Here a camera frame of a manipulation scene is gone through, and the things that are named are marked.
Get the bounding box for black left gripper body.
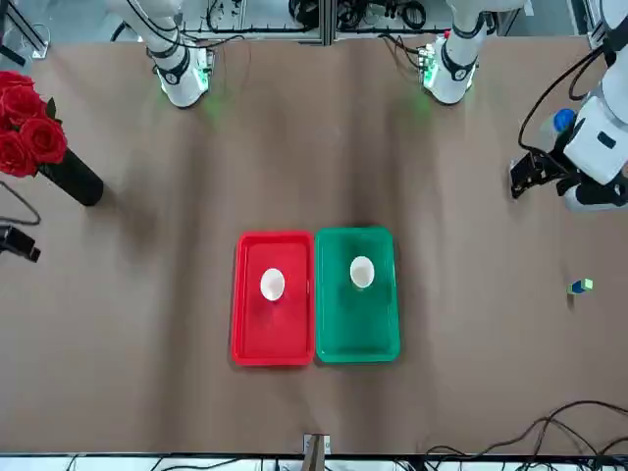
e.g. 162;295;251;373
532;148;580;198

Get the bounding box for green paper cup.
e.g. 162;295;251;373
348;255;377;291

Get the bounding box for red paper cup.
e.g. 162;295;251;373
259;267;288;302

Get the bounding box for green plastic tray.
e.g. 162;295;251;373
314;226;401;365

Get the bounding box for red plastic tray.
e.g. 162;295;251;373
229;230;316;368

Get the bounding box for clear bottle with blue cap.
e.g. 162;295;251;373
508;108;576;174

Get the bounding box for black cylindrical vase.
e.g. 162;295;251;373
37;147;106;208

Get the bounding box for red rose bouquet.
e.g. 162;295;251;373
0;71;69;179

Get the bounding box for small green circuit board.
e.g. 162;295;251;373
417;42;439;85

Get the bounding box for black bar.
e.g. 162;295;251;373
0;44;26;67

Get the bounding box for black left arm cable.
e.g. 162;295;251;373
518;46;612;154

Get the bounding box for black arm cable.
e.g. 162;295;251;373
518;46;612;154
0;0;232;227

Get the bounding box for aluminium profile rail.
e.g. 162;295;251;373
587;0;620;40

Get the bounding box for black table cable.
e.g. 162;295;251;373
421;399;628;458
483;416;628;460

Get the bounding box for aluminium frame post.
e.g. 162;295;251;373
313;0;338;48

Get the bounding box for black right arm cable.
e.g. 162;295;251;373
0;0;232;227

